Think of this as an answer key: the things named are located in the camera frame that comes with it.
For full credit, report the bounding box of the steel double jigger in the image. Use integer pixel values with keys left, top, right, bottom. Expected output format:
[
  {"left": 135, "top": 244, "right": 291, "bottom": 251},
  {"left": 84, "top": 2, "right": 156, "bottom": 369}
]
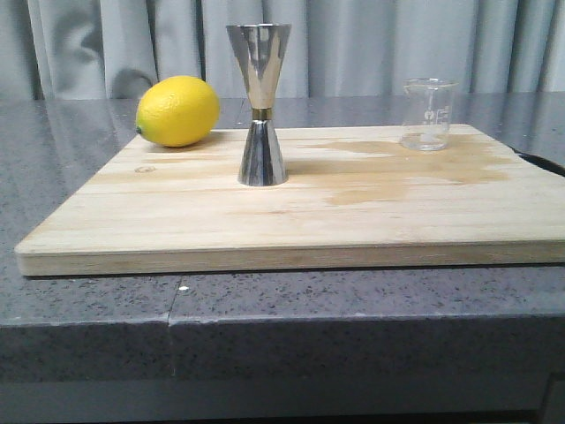
[{"left": 226, "top": 23, "right": 291, "bottom": 186}]

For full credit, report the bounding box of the small glass beaker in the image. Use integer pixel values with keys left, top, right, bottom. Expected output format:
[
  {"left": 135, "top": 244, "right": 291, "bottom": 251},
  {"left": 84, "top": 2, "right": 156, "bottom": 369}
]
[{"left": 400, "top": 78, "right": 458, "bottom": 151}]

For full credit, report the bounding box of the wooden cutting board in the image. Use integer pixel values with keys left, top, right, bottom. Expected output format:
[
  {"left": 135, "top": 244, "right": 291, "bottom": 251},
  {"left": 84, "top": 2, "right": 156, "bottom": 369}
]
[{"left": 15, "top": 125, "right": 564, "bottom": 276}]

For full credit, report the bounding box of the yellow lemon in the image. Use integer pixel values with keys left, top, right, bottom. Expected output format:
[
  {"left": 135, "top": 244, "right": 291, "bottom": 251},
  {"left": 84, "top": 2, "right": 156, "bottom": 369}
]
[{"left": 135, "top": 75, "right": 220, "bottom": 148}]

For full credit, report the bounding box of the grey curtain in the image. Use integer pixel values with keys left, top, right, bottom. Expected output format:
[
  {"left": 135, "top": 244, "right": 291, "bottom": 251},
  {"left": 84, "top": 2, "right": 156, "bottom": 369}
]
[{"left": 1, "top": 1, "right": 564, "bottom": 101}]

